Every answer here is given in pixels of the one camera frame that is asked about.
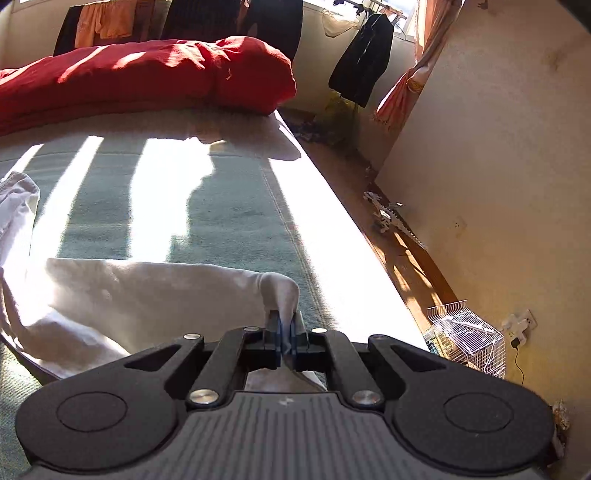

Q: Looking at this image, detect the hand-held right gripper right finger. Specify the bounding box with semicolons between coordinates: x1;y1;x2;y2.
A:
291;311;447;413

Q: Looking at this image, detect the white toy dinosaur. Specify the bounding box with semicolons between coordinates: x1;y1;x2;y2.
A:
364;191;428;250

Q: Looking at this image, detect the white mesh bag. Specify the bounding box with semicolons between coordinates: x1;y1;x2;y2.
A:
322;8;361;38

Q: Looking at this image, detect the dark striped hanging garment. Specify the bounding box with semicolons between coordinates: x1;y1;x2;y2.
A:
159;0;245;43

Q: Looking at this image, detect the dark floor clutter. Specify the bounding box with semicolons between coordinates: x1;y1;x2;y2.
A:
291;117;333;145

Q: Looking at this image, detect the orange hanging garment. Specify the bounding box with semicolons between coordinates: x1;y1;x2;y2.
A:
75;0;139;40

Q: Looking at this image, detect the black hanging garment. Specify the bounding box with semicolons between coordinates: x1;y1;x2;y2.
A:
240;0;304;63
53;4;84;56

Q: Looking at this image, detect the yellow plastic bag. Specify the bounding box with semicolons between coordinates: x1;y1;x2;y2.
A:
323;90;356;139

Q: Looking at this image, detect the red quilt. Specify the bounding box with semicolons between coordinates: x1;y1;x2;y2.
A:
0;36;297;137

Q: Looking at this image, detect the green bed blanket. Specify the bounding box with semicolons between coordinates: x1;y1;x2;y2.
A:
0;106;430;480

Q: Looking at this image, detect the metal drying rack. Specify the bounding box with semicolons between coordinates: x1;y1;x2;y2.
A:
332;0;409;24

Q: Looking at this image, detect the white wall socket adapter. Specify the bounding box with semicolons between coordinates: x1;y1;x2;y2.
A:
501;308;539;344

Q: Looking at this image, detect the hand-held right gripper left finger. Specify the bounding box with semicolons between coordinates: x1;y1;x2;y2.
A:
123;310;283;410

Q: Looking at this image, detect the white printed t-shirt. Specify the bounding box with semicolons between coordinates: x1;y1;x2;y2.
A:
0;171;331;393

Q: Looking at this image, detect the black hanging jacket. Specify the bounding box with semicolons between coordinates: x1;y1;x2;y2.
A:
329;13;394;108

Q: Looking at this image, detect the window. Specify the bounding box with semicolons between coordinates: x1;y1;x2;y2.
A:
302;0;419;44

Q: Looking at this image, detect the white wire cage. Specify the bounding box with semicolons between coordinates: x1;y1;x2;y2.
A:
422;299;507;379

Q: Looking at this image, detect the black charger cable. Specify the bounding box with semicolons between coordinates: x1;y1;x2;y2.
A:
510;338;527;386

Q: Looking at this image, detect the orange patterned curtain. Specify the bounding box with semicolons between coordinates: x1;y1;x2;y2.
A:
373;0;465;130

